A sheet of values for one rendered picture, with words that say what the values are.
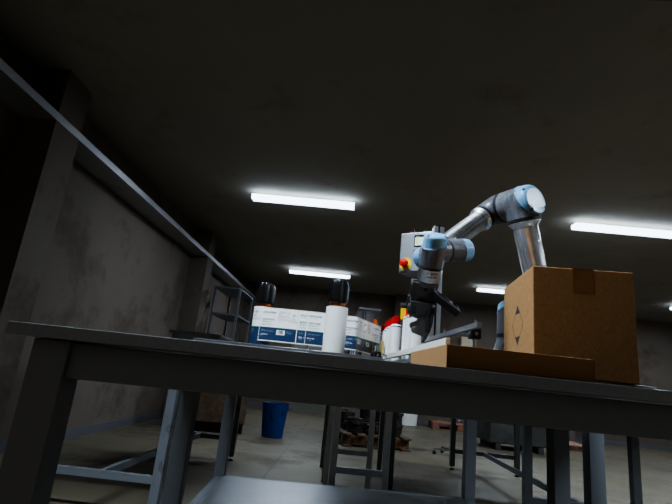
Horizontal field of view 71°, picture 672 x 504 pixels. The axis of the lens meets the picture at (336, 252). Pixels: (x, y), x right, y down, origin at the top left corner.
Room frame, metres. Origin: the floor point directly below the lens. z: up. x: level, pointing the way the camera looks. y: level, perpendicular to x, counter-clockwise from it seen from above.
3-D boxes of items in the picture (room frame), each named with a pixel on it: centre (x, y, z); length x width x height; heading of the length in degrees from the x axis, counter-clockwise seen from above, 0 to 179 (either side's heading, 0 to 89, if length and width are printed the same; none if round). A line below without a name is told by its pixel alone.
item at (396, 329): (2.08, -0.30, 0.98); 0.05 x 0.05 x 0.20
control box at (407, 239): (2.08, -0.39, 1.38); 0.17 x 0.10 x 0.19; 57
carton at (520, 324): (1.28, -0.64, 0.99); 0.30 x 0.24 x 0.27; 173
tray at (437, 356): (0.97, -0.33, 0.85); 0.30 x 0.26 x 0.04; 2
